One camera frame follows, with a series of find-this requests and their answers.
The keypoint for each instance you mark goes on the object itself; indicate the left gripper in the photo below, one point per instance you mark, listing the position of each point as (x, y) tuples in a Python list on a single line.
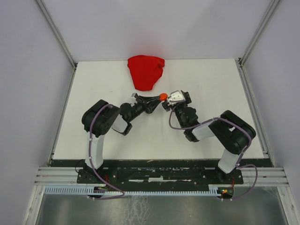
[(148, 106)]

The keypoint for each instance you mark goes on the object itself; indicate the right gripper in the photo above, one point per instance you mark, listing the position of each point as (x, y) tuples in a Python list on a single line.
[(187, 98)]

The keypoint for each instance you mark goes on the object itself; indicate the orange earbud charging case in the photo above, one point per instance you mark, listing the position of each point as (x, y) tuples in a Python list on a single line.
[(163, 97)]

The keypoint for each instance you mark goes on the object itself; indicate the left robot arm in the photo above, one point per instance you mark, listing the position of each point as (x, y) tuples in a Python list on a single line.
[(102, 117)]

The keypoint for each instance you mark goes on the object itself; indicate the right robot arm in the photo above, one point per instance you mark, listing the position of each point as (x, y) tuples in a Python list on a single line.
[(232, 132)]

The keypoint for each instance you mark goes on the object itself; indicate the red cloth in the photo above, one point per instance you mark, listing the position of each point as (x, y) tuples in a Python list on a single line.
[(145, 71)]

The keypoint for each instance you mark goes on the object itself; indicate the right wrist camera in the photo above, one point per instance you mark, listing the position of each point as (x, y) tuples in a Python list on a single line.
[(176, 97)]

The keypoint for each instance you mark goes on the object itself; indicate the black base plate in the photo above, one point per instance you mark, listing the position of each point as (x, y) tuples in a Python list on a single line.
[(202, 172)]

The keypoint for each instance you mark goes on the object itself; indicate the aluminium front rail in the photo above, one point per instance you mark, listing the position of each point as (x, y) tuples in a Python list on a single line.
[(66, 176)]

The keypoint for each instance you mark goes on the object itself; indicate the white cable duct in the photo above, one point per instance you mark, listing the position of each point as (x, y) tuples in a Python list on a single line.
[(91, 190)]

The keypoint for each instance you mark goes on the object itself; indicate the left aluminium frame post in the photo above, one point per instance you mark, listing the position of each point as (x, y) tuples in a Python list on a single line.
[(55, 31)]

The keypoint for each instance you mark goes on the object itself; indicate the aluminium frame post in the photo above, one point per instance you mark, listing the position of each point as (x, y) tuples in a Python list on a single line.
[(55, 31), (267, 17)]

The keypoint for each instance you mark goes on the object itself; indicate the right aluminium frame post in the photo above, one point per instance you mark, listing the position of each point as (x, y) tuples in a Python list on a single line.
[(267, 17)]

